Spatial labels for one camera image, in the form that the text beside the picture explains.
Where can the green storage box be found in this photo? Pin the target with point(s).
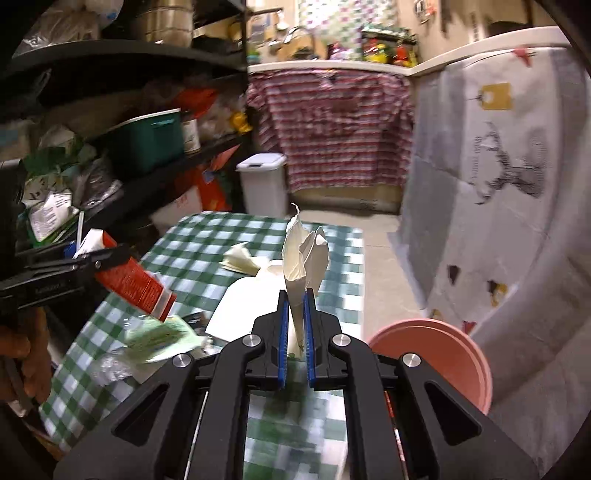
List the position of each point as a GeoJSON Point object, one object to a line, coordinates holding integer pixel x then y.
{"type": "Point", "coordinates": [147, 143]}

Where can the steel pot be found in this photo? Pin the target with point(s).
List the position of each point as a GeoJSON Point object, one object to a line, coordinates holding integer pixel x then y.
{"type": "Point", "coordinates": [166, 23]}

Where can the grey plastic sheet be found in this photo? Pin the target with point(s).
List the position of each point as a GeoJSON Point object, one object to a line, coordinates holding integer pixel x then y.
{"type": "Point", "coordinates": [545, 392]}

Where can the white kitchen counter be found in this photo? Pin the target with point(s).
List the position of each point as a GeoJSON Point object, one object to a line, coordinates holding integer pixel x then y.
{"type": "Point", "coordinates": [323, 64]}

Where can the black spice rack with bottles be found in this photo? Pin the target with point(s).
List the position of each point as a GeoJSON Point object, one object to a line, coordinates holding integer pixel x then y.
{"type": "Point", "coordinates": [388, 48]}

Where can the red plaid shirt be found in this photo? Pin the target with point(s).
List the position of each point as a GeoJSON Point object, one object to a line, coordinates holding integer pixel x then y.
{"type": "Point", "coordinates": [332, 138]}

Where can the green white wrapper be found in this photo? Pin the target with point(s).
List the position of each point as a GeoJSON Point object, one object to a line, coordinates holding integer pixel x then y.
{"type": "Point", "coordinates": [157, 339]}

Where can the red milk carton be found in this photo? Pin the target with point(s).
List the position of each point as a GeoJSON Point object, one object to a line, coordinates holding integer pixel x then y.
{"type": "Point", "coordinates": [134, 286]}

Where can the white cardboard box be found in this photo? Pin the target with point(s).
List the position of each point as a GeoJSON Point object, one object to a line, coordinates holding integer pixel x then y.
{"type": "Point", "coordinates": [178, 210]}

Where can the deer print cloth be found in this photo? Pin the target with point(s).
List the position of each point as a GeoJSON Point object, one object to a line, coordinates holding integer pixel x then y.
{"type": "Point", "coordinates": [461, 161]}

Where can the orange plastic bag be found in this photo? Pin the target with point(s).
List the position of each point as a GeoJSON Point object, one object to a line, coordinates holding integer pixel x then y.
{"type": "Point", "coordinates": [196, 99]}

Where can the red bag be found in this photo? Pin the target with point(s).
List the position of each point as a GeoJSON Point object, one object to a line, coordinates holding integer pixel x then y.
{"type": "Point", "coordinates": [207, 189]}

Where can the white flat paper sheet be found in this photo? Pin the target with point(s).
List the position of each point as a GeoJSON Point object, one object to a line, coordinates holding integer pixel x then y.
{"type": "Point", "coordinates": [235, 309]}

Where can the yellow plastic item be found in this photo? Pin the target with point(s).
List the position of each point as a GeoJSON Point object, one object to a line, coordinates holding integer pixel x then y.
{"type": "Point", "coordinates": [240, 123]}

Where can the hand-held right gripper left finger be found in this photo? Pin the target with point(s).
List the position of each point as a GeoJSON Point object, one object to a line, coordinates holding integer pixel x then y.
{"type": "Point", "coordinates": [282, 341]}

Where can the white paper wrapper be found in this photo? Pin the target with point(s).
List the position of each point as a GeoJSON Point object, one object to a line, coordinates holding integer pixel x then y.
{"type": "Point", "coordinates": [300, 258]}

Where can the black metal shelf rack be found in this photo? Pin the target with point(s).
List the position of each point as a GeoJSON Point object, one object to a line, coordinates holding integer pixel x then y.
{"type": "Point", "coordinates": [115, 53]}

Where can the labelled jar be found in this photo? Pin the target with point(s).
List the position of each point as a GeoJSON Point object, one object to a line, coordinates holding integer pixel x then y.
{"type": "Point", "coordinates": [190, 138]}

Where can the metal faucet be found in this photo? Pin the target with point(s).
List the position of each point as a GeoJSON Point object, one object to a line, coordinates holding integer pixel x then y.
{"type": "Point", "coordinates": [312, 41]}

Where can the pile of green packets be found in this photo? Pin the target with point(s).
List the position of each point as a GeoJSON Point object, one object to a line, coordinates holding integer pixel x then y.
{"type": "Point", "coordinates": [51, 207]}

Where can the clear plastic bag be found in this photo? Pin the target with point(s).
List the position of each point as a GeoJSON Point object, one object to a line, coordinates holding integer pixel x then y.
{"type": "Point", "coordinates": [113, 369]}

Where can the white lidded bin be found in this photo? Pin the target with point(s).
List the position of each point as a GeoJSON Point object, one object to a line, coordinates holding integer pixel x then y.
{"type": "Point", "coordinates": [261, 189]}

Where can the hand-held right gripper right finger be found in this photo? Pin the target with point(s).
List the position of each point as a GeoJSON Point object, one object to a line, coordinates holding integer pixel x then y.
{"type": "Point", "coordinates": [310, 341]}

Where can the pink plastic bin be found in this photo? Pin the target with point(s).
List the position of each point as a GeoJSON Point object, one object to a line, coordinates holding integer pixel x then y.
{"type": "Point", "coordinates": [429, 350]}

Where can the person's left hand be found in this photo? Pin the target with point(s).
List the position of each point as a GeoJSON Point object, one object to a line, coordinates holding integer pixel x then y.
{"type": "Point", "coordinates": [27, 350]}

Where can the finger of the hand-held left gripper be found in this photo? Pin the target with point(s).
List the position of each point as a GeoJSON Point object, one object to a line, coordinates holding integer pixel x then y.
{"type": "Point", "coordinates": [83, 264]}
{"type": "Point", "coordinates": [70, 249]}

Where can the green checkered tablecloth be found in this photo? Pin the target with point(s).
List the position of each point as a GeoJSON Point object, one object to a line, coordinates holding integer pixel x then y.
{"type": "Point", "coordinates": [207, 240]}

